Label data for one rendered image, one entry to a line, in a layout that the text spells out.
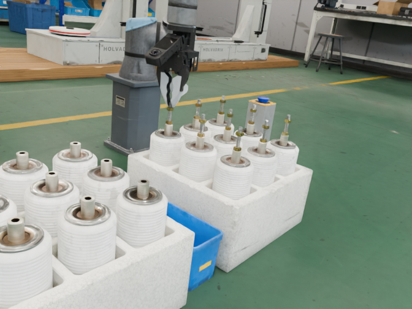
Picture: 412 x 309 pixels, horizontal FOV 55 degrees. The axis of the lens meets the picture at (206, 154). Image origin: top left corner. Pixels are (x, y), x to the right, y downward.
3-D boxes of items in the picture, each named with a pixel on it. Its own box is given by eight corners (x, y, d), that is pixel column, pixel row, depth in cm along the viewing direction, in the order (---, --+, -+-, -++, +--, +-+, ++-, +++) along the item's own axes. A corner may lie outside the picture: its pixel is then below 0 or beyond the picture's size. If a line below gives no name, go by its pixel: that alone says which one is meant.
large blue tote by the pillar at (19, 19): (6, 30, 508) (5, -1, 496) (36, 31, 540) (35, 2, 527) (27, 35, 482) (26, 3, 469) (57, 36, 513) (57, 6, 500)
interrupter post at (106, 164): (97, 174, 82) (98, 159, 81) (107, 171, 83) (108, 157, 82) (104, 178, 80) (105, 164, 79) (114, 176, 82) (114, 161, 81)
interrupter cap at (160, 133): (184, 133, 114) (184, 131, 114) (177, 141, 107) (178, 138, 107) (159, 129, 115) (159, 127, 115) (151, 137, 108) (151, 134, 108)
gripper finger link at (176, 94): (190, 106, 111) (192, 73, 108) (179, 110, 106) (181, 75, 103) (181, 104, 112) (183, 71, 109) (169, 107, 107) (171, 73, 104)
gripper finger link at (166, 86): (178, 103, 112) (182, 71, 109) (166, 106, 107) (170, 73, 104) (168, 100, 114) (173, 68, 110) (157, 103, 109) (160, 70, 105)
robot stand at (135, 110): (102, 144, 168) (105, 73, 158) (137, 137, 182) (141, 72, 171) (130, 158, 157) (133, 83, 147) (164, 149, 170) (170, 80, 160)
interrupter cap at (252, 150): (274, 151, 109) (274, 148, 109) (275, 160, 102) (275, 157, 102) (247, 146, 110) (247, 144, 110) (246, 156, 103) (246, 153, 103)
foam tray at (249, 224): (124, 210, 118) (127, 154, 112) (207, 179, 147) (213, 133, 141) (227, 273, 96) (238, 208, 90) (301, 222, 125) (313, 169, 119)
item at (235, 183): (244, 220, 108) (255, 158, 101) (241, 238, 99) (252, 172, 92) (210, 213, 109) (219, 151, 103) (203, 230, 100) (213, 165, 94)
